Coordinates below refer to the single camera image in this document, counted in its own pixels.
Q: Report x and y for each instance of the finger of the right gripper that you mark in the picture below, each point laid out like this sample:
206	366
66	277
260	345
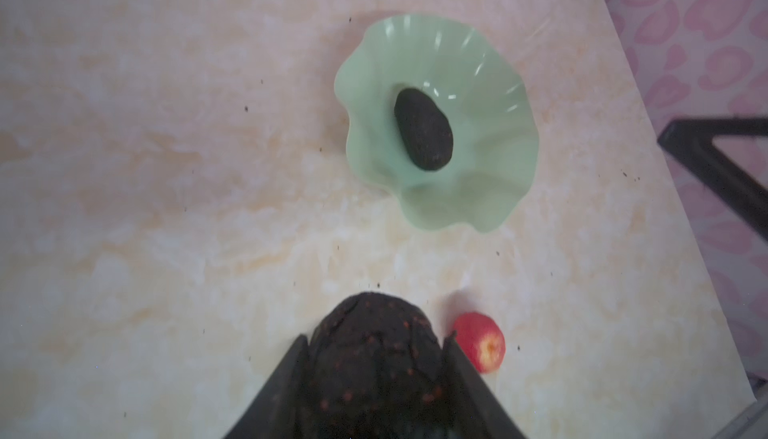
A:
690	141

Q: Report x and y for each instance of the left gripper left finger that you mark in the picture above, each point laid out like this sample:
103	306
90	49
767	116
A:
273	413

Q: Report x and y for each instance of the dark avocado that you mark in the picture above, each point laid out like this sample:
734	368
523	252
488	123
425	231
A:
424	129
375	371

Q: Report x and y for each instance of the red apple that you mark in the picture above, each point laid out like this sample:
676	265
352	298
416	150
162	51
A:
481	340

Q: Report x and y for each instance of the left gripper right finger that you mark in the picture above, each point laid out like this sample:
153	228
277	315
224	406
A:
476	412

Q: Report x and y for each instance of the light green fruit bowl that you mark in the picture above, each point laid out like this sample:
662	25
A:
496	140

